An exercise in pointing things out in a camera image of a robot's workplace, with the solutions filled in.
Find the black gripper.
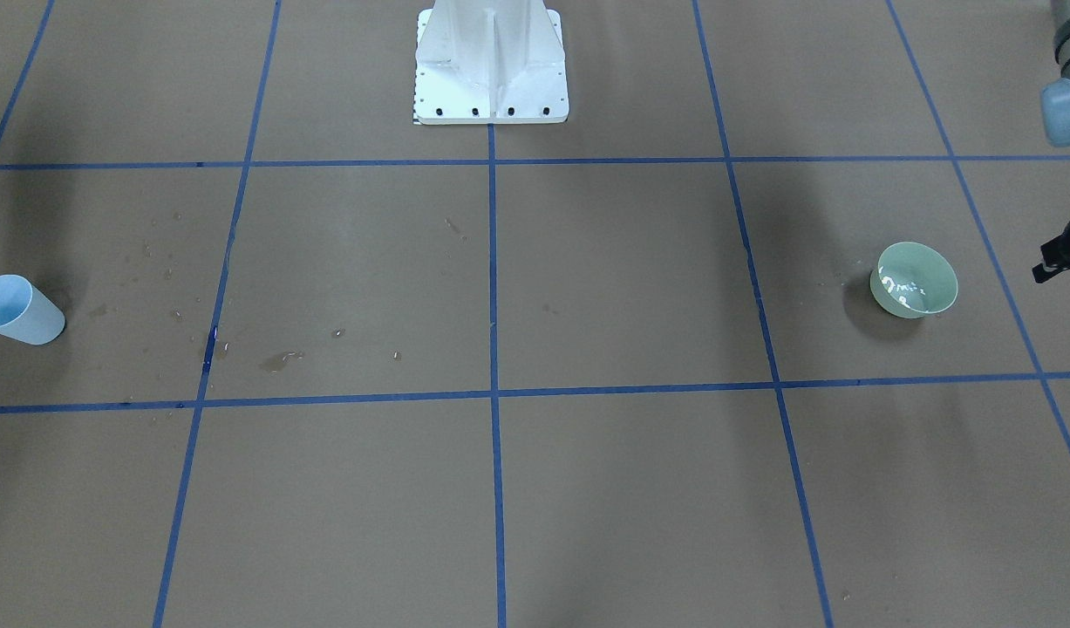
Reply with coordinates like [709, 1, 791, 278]
[1031, 227, 1070, 284]

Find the light green bowl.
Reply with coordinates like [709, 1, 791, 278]
[869, 242, 958, 319]

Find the light blue plastic cup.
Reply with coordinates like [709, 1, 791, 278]
[0, 275, 65, 346]

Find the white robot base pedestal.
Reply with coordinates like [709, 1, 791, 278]
[412, 1, 570, 125]

